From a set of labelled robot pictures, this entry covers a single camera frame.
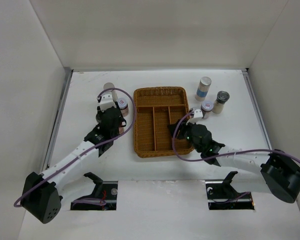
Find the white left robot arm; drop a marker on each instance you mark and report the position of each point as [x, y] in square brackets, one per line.
[41, 195]

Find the silver lid white spice bottle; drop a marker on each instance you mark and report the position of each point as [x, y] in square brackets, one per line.
[109, 89]

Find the grey lid salt grinder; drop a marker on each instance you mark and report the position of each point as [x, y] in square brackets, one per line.
[221, 98]

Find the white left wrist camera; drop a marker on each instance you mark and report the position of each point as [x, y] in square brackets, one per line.
[105, 102]

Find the brown wicker divided basket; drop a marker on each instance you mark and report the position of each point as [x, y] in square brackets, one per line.
[157, 108]

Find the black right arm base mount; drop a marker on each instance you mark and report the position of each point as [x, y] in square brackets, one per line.
[222, 196]

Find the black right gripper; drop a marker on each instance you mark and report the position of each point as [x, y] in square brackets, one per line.
[182, 129]

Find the metal table edge rail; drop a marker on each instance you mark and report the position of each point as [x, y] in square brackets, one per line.
[58, 118]

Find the black cap pepper grinder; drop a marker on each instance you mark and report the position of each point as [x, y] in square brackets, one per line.
[98, 117]

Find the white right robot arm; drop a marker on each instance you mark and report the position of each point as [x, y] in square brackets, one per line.
[260, 170]

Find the small jar red label lid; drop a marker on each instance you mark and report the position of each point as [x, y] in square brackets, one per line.
[123, 106]

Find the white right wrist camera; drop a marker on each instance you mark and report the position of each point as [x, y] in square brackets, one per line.
[196, 115]

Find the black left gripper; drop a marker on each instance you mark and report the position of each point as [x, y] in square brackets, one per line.
[99, 111]

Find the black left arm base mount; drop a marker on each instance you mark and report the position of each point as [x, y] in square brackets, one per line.
[103, 197]

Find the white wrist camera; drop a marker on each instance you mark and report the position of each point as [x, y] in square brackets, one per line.
[105, 102]
[196, 115]

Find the silver lid blue label bottle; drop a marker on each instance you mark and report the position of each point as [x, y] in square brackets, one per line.
[203, 88]

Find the small jar red label right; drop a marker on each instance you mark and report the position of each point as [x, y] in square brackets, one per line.
[206, 108]

